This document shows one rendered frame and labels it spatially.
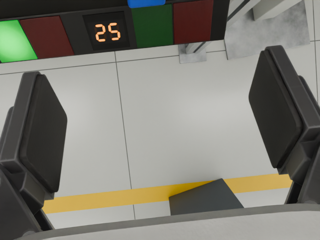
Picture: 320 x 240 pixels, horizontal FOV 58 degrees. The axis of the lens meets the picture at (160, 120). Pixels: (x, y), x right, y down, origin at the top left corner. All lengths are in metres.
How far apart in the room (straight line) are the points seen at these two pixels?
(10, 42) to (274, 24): 0.81
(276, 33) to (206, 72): 0.23
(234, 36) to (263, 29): 0.09
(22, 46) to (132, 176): 0.72
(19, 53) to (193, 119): 0.69
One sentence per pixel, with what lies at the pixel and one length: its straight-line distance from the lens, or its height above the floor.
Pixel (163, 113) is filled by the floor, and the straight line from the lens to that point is 0.88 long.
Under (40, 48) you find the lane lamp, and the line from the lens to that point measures 0.25.
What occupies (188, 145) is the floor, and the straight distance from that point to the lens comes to 0.90.
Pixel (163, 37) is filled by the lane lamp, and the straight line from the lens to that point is 0.24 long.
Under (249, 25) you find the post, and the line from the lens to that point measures 0.93.
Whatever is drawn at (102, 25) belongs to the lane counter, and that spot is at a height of 0.66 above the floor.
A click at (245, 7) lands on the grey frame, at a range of 0.42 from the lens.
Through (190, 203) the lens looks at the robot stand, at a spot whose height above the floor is 0.10.
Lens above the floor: 0.88
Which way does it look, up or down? 84 degrees down
